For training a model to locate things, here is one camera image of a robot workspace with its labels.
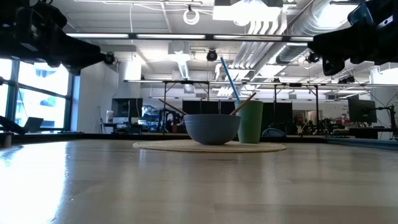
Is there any blue-grey bowl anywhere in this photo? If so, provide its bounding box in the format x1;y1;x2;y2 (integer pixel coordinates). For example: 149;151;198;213
183;113;242;146

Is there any wooden utensil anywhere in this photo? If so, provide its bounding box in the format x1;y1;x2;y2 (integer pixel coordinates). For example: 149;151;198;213
229;91;257;116
158;98;188;116

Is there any overhead frame light bar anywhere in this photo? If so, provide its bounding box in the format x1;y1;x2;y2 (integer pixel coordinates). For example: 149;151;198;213
66;32;314;43

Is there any black table edge frame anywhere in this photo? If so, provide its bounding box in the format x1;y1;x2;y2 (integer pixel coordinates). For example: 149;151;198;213
0;132;398;152

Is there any green cup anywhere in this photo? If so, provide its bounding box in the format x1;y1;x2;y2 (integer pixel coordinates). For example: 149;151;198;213
234;100;264;144

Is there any person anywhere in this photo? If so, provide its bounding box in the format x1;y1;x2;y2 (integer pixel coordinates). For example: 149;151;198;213
292;113;308;136

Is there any black computer monitor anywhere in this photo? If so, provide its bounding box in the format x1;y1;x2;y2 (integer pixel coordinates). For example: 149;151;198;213
347;97;378;124
111;98;144;119

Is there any open laptop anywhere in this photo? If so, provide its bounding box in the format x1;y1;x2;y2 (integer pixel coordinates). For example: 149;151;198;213
23;116;45;133

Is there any silver ceiling duct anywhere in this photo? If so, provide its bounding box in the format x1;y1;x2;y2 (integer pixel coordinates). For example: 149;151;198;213
275;0;333;65

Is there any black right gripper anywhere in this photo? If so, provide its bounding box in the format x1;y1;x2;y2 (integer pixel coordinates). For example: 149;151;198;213
307;0;398;77

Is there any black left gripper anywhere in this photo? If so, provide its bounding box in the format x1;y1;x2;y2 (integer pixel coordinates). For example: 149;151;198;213
0;0;107;77

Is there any blue straw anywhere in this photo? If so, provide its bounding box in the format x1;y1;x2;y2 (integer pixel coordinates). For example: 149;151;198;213
220;57;241;102

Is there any blue chair back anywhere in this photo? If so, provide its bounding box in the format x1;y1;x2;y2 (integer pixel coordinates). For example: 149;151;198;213
261;127;287;139

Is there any round woven straw placemat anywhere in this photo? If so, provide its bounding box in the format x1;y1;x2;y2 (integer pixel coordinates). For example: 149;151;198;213
132;139;287;154

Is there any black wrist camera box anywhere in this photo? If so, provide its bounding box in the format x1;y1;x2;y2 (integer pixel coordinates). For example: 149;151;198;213
347;1;396;27

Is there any white coiled ceiling cable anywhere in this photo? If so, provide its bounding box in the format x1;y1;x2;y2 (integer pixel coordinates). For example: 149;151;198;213
183;8;201;26

